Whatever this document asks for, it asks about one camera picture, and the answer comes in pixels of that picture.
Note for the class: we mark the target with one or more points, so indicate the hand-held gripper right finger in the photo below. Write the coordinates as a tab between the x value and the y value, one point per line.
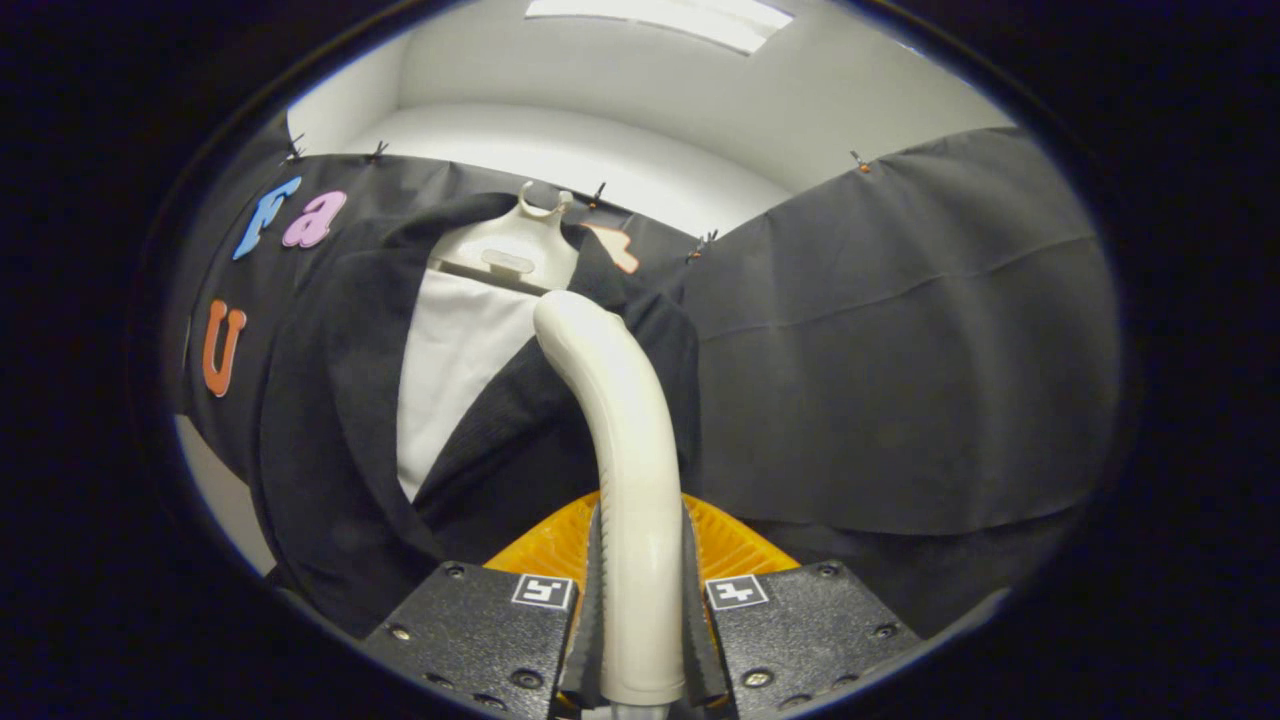
800	640

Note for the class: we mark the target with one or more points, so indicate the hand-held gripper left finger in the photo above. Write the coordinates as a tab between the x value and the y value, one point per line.
480	640

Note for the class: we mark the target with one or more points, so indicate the black suit jacket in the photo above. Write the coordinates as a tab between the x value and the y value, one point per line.
330	450

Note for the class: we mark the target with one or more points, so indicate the white garment steamer head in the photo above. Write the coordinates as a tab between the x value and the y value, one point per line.
635	450

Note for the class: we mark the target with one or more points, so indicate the white mannequin torso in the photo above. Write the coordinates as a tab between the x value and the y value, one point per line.
460	350

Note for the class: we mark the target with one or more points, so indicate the grey cabinet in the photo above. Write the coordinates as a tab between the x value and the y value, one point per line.
225	500

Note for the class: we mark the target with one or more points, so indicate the black backdrop cloth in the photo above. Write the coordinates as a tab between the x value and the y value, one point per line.
900	350

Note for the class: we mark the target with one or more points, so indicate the ceiling light panel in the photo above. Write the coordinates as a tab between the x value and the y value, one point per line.
670	18

